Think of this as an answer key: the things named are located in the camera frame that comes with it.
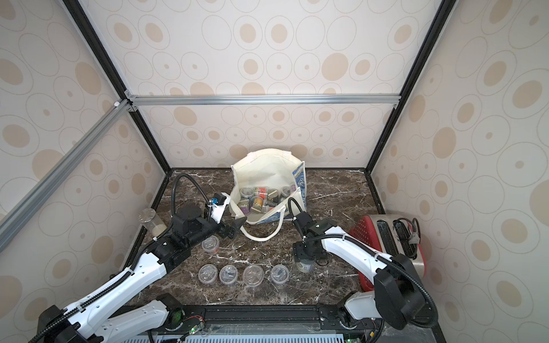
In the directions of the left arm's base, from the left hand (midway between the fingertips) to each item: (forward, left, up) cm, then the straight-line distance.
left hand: (242, 210), depth 73 cm
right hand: (-8, -25, -20) cm, 33 cm away
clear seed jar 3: (-16, -4, -19) cm, 25 cm away
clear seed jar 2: (-15, +6, -19) cm, 25 cm away
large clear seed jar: (-12, -23, -18) cm, 32 cm away
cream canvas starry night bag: (+27, -8, -19) cm, 34 cm away
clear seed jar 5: (-4, +15, -19) cm, 24 cm away
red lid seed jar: (+23, -4, -18) cm, 29 cm away
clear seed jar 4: (-15, -13, -19) cm, 27 cm away
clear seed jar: (-15, +13, -19) cm, 28 cm away
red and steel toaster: (-5, -52, -6) cm, 53 cm away
